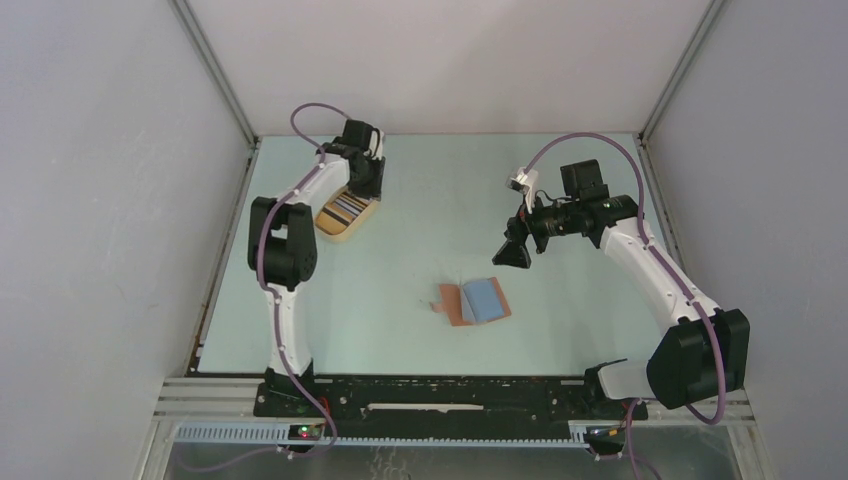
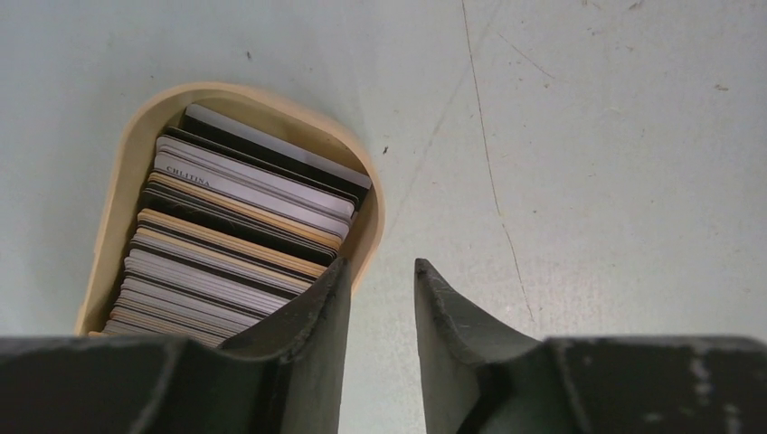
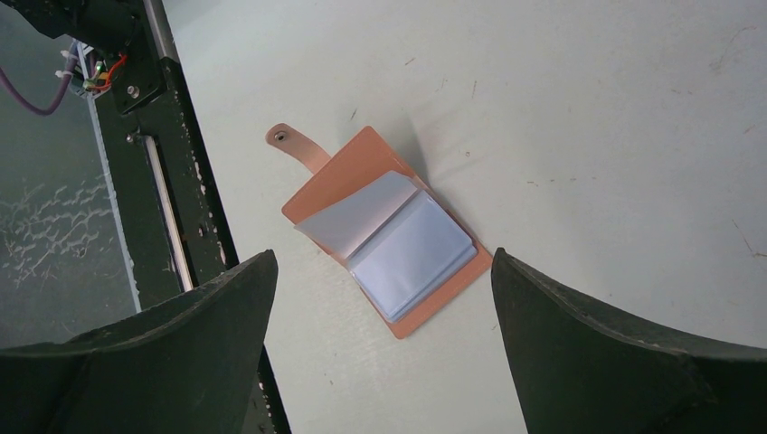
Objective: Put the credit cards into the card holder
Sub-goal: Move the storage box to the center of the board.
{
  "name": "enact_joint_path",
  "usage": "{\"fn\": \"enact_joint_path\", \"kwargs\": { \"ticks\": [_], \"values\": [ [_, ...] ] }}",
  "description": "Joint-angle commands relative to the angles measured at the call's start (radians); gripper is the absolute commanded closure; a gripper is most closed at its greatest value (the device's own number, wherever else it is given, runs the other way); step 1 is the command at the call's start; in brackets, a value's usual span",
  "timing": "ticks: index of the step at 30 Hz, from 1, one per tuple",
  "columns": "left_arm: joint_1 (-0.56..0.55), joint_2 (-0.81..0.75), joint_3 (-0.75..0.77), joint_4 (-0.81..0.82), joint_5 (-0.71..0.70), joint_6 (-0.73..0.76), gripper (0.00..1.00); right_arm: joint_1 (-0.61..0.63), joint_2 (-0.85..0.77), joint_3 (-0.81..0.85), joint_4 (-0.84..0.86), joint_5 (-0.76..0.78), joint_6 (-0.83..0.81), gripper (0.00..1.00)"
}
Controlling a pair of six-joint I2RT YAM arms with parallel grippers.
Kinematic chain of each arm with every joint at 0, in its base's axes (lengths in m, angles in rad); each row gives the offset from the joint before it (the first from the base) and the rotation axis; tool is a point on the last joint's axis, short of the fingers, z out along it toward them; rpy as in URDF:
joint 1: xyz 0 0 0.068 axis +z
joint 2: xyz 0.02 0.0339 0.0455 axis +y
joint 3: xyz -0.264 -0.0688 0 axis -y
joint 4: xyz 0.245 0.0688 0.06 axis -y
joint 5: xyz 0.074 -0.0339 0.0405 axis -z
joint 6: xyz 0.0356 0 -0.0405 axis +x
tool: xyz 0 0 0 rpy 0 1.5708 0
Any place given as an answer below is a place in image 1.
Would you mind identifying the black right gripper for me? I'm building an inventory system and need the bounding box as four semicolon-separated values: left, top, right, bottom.
493;189;580;269

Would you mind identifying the beige oval card tray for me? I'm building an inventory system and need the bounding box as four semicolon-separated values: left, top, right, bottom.
314;188;381;243

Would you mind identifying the pink leather card holder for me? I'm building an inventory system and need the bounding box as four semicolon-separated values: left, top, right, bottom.
430;277;512;327

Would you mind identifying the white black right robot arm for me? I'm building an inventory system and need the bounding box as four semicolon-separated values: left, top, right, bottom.
493;160;750;418

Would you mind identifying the stack of grey cards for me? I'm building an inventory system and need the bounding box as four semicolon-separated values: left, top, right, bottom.
321;190;379;235

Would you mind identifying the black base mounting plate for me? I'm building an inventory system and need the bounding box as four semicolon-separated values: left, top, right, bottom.
253;374;627;441

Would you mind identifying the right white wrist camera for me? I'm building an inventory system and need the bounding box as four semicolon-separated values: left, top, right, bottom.
506;167;539;214

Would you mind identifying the aluminium frame rail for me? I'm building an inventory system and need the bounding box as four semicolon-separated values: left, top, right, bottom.
153;377;757;427

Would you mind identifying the white perforated cable duct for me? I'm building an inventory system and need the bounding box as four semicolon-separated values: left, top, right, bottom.
173;422;587;448

